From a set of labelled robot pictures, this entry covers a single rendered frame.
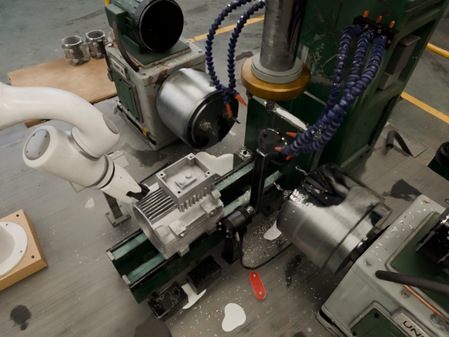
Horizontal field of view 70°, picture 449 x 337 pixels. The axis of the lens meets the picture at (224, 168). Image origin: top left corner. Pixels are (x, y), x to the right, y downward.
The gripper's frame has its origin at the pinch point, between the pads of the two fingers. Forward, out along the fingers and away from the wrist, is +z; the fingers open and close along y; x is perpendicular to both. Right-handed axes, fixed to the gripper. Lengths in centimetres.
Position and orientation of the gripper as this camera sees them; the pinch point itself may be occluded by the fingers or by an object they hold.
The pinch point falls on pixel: (141, 190)
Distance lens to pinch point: 88.4
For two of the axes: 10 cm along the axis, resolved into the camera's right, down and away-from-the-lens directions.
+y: 6.5, 5.8, -4.9
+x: 6.7, -7.4, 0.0
